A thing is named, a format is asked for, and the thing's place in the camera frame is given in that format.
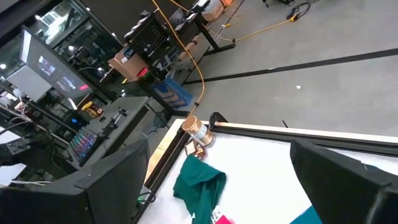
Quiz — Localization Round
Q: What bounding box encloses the tan cable spool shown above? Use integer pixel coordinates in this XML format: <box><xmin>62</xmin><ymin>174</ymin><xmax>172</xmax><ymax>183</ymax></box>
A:
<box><xmin>201</xmin><ymin>0</ymin><xmax>225</xmax><ymax>22</ymax></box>

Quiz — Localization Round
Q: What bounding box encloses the orange cable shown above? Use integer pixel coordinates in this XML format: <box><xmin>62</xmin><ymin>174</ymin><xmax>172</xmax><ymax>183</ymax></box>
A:
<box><xmin>151</xmin><ymin>0</ymin><xmax>206</xmax><ymax>118</ymax></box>

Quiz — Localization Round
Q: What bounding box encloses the blue box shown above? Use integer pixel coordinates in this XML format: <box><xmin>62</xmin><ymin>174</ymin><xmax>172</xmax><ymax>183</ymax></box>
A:
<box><xmin>151</xmin><ymin>77</ymin><xmax>194</xmax><ymax>109</ymax></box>

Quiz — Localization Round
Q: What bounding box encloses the backlit keyboard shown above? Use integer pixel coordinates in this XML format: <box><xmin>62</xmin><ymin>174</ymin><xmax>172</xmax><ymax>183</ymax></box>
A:
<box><xmin>68</xmin><ymin>127</ymin><xmax>99</xmax><ymax>163</ymax></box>

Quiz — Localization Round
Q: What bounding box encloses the black table edge rail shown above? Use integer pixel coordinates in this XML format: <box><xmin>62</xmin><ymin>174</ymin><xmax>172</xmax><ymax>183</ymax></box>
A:
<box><xmin>130</xmin><ymin>124</ymin><xmax>191</xmax><ymax>224</ymax></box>
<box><xmin>213</xmin><ymin>120</ymin><xmax>398</xmax><ymax>157</ymax></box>

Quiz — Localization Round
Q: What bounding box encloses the yellow cable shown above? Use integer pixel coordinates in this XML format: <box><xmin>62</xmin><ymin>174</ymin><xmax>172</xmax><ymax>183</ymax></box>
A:
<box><xmin>203</xmin><ymin>17</ymin><xmax>297</xmax><ymax>44</ymax></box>

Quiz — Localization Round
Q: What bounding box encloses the red cloth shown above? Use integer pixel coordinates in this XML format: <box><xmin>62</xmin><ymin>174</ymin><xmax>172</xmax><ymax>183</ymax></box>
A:
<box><xmin>214</xmin><ymin>215</ymin><xmax>236</xmax><ymax>224</ymax></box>

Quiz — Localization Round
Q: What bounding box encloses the cardboard box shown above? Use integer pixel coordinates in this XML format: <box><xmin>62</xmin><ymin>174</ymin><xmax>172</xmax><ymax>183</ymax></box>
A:
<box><xmin>108</xmin><ymin>46</ymin><xmax>149</xmax><ymax>83</ymax></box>

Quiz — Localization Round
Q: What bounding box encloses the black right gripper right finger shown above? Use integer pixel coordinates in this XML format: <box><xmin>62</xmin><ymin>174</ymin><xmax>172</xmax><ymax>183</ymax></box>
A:
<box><xmin>289</xmin><ymin>139</ymin><xmax>391</xmax><ymax>224</ymax></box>

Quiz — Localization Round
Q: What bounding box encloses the yellow black package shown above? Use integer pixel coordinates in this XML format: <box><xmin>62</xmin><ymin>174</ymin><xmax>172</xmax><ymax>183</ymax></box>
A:
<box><xmin>81</xmin><ymin>101</ymin><xmax>104</xmax><ymax>119</ymax></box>

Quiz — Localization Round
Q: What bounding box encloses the black computer case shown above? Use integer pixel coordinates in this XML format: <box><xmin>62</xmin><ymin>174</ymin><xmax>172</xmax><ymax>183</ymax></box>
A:
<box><xmin>124</xmin><ymin>12</ymin><xmax>175</xmax><ymax>65</ymax></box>

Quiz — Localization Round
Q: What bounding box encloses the computer monitor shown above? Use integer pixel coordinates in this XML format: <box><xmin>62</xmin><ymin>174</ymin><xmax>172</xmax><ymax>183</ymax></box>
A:
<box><xmin>6</xmin><ymin>27</ymin><xmax>93</xmax><ymax>103</ymax></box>

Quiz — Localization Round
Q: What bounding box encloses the small brown packet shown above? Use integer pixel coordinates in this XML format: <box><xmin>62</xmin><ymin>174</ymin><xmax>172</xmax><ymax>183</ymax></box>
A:
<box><xmin>185</xmin><ymin>140</ymin><xmax>206</xmax><ymax>159</ymax></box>

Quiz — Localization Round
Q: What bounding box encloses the brown lid spice jar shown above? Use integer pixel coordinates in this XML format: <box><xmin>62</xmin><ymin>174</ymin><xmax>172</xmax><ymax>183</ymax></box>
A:
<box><xmin>182</xmin><ymin>115</ymin><xmax>216</xmax><ymax>148</ymax></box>

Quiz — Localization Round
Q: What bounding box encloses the blue plastic bin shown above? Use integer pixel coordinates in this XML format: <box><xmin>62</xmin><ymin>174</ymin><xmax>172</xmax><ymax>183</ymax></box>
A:
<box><xmin>289</xmin><ymin>205</ymin><xmax>325</xmax><ymax>224</ymax></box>

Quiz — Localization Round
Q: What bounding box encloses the teal cloth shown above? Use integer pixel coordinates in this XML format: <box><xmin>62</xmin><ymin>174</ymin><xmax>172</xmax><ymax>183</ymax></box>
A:
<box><xmin>172</xmin><ymin>154</ymin><xmax>228</xmax><ymax>224</ymax></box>

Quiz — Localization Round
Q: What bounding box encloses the black rail clamp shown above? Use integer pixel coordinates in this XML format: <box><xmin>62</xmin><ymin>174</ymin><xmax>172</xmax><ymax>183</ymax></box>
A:
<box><xmin>208</xmin><ymin>111</ymin><xmax>229</xmax><ymax>131</ymax></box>

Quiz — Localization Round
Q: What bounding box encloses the grey desk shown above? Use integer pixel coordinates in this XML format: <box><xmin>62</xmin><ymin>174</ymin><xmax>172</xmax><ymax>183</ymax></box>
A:
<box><xmin>82</xmin><ymin>96</ymin><xmax>150</xmax><ymax>164</ymax></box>

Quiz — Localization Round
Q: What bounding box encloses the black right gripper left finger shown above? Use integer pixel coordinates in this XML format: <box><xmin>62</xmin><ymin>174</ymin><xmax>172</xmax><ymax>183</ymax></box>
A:
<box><xmin>74</xmin><ymin>138</ymin><xmax>150</xmax><ymax>224</ymax></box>

